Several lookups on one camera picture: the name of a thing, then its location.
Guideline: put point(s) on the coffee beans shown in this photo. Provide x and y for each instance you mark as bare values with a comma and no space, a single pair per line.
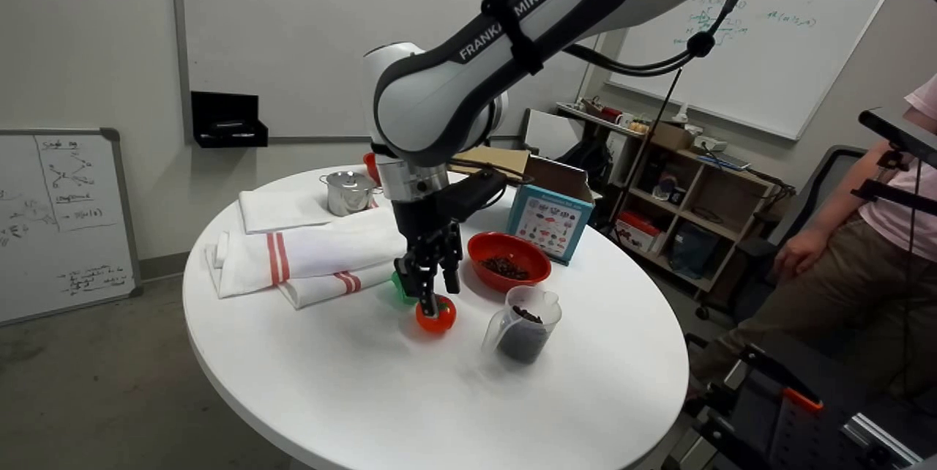
505,267

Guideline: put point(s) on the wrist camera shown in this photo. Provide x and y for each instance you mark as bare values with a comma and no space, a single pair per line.
472,193

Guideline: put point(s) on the cardboard box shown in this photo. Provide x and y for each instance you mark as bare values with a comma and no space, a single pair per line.
670,137

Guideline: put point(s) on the blue bag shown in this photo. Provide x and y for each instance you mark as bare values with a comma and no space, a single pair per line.
692,250

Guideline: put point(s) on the red plastic tomato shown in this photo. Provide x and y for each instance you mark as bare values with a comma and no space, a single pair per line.
441,320

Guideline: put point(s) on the person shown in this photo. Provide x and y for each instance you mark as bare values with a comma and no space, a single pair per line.
871,258

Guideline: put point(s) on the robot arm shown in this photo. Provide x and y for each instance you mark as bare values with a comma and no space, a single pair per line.
468,82

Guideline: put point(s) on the office chair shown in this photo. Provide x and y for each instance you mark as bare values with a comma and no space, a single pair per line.
812,192

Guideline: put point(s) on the green plastic toy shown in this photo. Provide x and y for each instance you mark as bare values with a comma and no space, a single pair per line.
400,290

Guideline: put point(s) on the small steel pot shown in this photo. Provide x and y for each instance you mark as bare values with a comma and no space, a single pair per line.
348,193

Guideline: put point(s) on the black marker tray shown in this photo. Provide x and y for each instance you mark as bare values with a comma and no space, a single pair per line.
228,120

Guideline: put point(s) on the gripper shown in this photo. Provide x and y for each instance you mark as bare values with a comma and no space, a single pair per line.
421,219

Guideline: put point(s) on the small framed whiteboard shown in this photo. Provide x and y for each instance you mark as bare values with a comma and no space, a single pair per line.
62,225

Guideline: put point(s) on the red striped white towel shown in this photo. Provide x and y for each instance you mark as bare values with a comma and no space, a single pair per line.
322,250
322,289

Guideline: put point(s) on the red bowl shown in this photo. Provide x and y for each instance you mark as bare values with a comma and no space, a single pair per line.
487,278

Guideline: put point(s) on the red and white box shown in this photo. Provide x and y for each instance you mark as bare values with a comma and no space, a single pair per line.
638,230

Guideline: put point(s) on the clear measuring cup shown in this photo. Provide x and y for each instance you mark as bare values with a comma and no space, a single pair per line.
523,334

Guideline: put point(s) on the wall whiteboard with green writing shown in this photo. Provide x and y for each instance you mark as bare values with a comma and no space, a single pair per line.
790,67

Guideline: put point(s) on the blue printed box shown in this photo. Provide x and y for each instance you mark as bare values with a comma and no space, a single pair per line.
549,225

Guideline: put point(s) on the red cup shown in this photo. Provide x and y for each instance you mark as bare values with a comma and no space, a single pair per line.
371,166

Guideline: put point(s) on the plain white folded towel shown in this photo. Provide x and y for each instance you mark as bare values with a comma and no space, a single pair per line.
282,210

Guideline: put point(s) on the wooden shelf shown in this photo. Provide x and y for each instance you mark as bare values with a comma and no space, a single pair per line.
721,192

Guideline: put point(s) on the brown cardboard piece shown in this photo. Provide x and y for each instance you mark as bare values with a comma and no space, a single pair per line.
494,159

